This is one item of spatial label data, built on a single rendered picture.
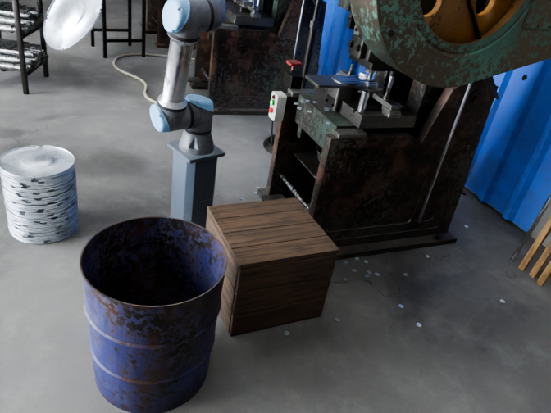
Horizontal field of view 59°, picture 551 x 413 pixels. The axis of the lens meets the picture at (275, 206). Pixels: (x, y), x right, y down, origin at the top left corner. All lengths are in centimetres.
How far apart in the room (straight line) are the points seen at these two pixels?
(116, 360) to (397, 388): 99
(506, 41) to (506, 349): 123
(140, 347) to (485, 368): 135
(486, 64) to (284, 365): 136
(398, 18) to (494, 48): 47
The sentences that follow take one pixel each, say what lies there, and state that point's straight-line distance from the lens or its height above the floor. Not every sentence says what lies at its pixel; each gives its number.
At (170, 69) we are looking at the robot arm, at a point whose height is 83.
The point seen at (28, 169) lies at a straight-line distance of 224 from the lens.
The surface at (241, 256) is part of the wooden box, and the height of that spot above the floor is 35.
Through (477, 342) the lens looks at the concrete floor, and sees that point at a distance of 226.
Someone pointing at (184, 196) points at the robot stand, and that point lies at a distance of 220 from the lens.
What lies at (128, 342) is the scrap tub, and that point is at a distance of 144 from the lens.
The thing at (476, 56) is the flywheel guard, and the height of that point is 104.
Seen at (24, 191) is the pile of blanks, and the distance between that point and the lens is 222.
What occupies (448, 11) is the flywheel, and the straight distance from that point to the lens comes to 197.
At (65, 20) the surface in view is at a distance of 206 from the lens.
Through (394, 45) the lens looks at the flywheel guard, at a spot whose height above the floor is 106.
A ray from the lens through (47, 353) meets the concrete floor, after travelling 189.
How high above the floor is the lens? 140
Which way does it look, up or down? 31 degrees down
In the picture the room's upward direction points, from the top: 10 degrees clockwise
